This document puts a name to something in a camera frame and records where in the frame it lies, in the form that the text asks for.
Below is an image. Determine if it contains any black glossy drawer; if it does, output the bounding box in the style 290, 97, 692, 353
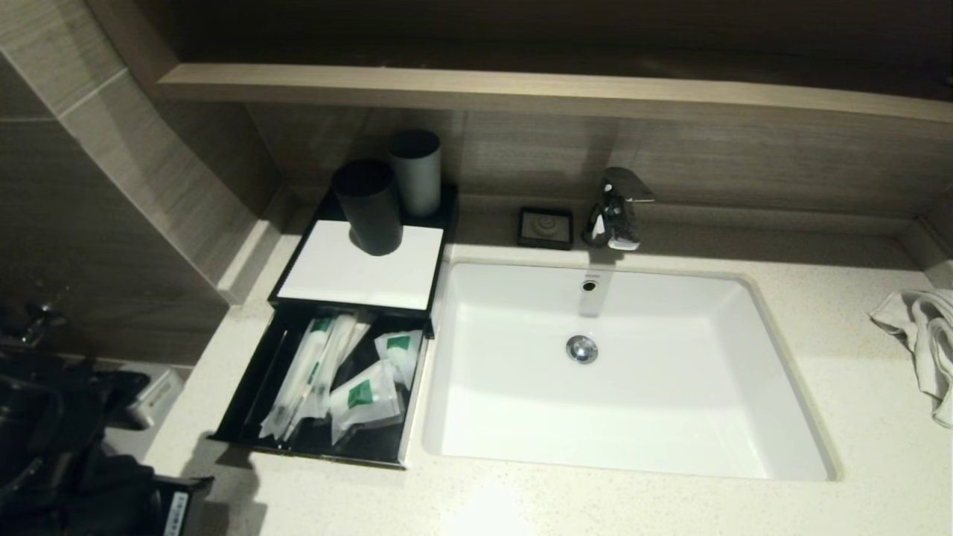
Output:
207, 304, 431, 471

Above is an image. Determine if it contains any narrow toothbrush packet green label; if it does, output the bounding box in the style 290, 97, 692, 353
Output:
259, 316, 336, 441

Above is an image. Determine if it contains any wide toothbrush packet green label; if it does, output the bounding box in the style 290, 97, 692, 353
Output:
281, 313, 360, 441

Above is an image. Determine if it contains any white vanity kit packet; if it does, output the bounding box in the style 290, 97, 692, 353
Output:
328, 361, 404, 445

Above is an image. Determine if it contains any white shower cap packet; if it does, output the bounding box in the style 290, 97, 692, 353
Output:
374, 331, 423, 389

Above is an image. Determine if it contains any chrome bathtub faucet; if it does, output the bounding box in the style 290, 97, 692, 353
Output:
0, 298, 69, 349

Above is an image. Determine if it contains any white ribbed tray mat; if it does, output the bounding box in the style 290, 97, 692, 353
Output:
277, 220, 444, 311

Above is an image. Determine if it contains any black tumbler cup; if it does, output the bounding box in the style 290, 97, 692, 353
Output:
331, 159, 404, 256

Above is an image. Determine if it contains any grey tumbler cup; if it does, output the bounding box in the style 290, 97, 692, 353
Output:
387, 129, 442, 218

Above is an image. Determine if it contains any chrome sink drain plug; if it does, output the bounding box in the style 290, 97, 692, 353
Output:
565, 334, 599, 365

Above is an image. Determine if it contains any black square soap dish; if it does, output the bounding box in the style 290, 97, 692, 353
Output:
517, 206, 574, 250

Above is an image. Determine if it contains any white ceramic sink basin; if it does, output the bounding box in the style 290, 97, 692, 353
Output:
422, 257, 842, 482

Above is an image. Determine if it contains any chrome sink faucet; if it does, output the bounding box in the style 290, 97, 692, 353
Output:
581, 167, 656, 252

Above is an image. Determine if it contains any white crumpled towel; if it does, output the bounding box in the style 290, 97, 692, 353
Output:
867, 287, 953, 430

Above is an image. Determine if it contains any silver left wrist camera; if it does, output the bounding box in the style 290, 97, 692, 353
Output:
123, 368, 184, 430

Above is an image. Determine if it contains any light wooden wall shelf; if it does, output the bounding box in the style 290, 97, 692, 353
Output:
156, 63, 953, 124

